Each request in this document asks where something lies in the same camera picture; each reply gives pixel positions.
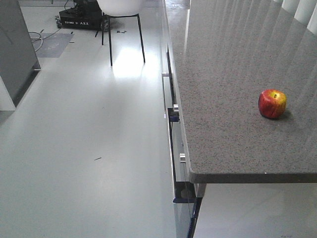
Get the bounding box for grey cabinet at left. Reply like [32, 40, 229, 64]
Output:
[0, 0, 41, 111]

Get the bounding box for grey stone counter with drawers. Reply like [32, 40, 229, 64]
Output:
[163, 0, 317, 238]

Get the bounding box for white floor cable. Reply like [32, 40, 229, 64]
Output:
[28, 28, 61, 53]

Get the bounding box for black wheeled robot base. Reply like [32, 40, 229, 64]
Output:
[55, 0, 108, 32]

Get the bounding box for red yellow apple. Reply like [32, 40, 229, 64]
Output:
[258, 89, 287, 119]

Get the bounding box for white chair with black legs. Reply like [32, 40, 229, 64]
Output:
[97, 0, 146, 66]

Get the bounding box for grey floor mat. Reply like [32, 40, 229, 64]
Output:
[33, 33, 74, 58]

